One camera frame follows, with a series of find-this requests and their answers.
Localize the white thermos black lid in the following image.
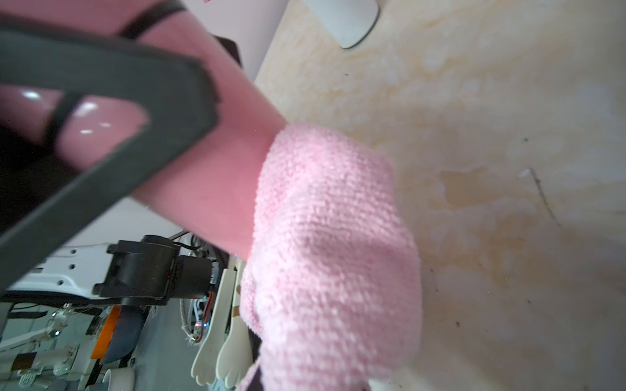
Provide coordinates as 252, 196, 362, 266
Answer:
304, 0, 381, 49

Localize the pink towel cloth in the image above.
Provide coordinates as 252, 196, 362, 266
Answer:
240, 124, 423, 390

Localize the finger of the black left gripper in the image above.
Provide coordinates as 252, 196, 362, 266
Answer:
1, 16, 218, 288

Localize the pink thermos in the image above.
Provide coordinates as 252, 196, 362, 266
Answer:
1, 1, 287, 257

